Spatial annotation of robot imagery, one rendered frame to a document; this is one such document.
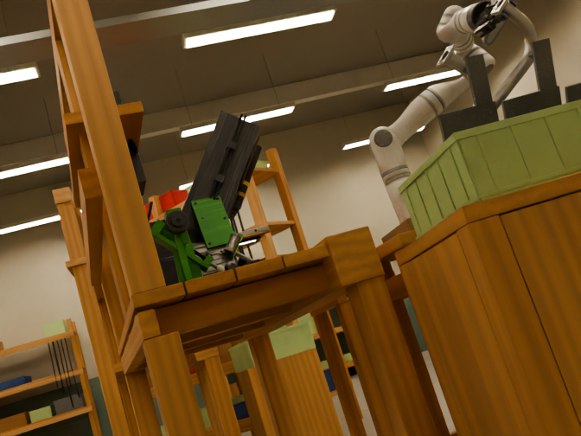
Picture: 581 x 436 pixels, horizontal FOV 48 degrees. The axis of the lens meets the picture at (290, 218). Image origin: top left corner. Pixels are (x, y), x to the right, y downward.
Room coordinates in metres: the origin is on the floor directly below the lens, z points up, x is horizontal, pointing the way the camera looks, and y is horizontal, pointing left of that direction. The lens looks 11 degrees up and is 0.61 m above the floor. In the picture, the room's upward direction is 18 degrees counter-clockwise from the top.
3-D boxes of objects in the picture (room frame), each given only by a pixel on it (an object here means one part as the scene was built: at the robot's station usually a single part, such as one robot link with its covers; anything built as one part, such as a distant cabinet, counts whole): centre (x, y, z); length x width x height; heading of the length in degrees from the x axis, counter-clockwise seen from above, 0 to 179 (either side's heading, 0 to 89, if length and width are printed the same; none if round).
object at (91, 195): (2.36, 0.72, 1.23); 1.30 x 0.05 x 0.09; 20
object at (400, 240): (2.10, -0.38, 0.83); 0.32 x 0.32 x 0.04; 20
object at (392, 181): (2.10, -0.37, 0.98); 0.09 x 0.09 x 0.17; 23
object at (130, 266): (2.38, 0.66, 1.36); 1.49 x 0.09 x 0.97; 20
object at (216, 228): (2.43, 0.29, 1.17); 0.13 x 0.12 x 0.20; 20
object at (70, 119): (2.39, 0.62, 1.52); 0.90 x 0.25 x 0.04; 20
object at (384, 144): (2.11, -0.37, 1.14); 0.09 x 0.09 x 0.17; 87
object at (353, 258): (2.58, 0.11, 0.82); 1.50 x 0.14 x 0.15; 20
